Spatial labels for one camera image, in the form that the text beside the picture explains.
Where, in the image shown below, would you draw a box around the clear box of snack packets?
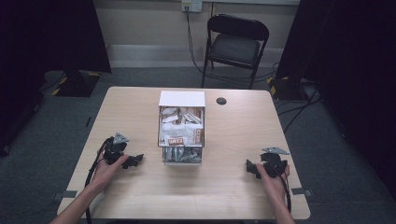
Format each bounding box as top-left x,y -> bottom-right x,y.
158,90 -> 206,148

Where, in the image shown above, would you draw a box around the white wall socket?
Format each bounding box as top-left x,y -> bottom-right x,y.
181,0 -> 204,13

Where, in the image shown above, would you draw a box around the pile of silver packets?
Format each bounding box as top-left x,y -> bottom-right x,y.
163,147 -> 202,163

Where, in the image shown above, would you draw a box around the black folding chair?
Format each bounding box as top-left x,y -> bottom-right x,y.
201,13 -> 270,90

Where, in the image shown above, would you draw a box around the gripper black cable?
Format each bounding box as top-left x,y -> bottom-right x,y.
274,167 -> 292,214
84,138 -> 112,224

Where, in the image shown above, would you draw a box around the person's right hand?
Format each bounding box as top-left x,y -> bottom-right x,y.
255,163 -> 290,204

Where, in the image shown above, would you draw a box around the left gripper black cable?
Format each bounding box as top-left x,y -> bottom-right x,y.
84,138 -> 112,224

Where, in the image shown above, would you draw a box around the black yellow striped stand base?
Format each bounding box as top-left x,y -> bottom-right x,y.
265,76 -> 312,101

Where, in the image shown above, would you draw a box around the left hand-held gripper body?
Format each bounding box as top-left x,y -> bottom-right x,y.
103,133 -> 131,165

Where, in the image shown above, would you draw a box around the black curtain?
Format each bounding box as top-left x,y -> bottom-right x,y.
275,0 -> 396,200
0,0 -> 112,157

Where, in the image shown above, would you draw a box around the person's left hand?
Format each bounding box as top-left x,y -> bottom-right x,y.
90,153 -> 130,191

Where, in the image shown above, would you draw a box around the drawer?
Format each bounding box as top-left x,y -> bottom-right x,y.
162,147 -> 204,166
157,105 -> 206,148

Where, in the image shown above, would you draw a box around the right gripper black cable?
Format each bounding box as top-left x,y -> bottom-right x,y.
274,167 -> 292,214

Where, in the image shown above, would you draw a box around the black floor cables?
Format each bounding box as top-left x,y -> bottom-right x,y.
274,83 -> 323,134

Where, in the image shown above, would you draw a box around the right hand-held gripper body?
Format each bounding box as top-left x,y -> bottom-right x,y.
260,147 -> 290,179

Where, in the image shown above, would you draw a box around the pile of white brown packets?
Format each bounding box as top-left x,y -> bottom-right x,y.
159,106 -> 205,147

